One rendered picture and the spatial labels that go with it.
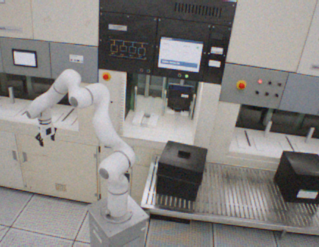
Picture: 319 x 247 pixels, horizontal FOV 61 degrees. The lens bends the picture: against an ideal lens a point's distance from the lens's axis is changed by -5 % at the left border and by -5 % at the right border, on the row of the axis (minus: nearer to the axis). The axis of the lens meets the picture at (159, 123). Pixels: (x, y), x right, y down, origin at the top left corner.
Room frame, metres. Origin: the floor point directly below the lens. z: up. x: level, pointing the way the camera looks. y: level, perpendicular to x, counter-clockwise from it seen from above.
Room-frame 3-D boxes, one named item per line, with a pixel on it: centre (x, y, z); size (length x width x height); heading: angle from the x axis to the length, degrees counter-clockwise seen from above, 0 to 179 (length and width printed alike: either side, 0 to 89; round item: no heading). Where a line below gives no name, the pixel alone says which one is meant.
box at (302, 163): (1.59, -1.06, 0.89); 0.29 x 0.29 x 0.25; 0
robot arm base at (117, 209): (1.21, 0.20, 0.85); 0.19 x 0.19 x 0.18
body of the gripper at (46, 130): (1.50, 0.72, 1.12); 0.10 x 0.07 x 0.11; 151
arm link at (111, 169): (1.19, 0.21, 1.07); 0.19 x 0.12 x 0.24; 151
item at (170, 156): (1.53, -0.18, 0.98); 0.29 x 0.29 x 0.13; 78
